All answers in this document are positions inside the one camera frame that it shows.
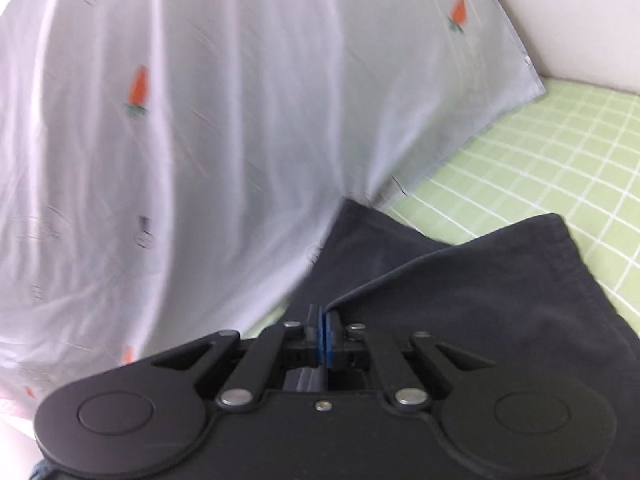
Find grey carrot-print sheet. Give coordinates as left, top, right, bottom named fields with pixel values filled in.
left=0, top=0, right=547, bottom=421

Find black pants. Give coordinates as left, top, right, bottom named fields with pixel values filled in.
left=280, top=197, right=640, bottom=480

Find green checked bed sheet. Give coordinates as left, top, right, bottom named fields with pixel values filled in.
left=245, top=77, right=640, bottom=341

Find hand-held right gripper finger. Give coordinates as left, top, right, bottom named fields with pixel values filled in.
left=325, top=311, right=496, bottom=408
left=150, top=305, right=326, bottom=406

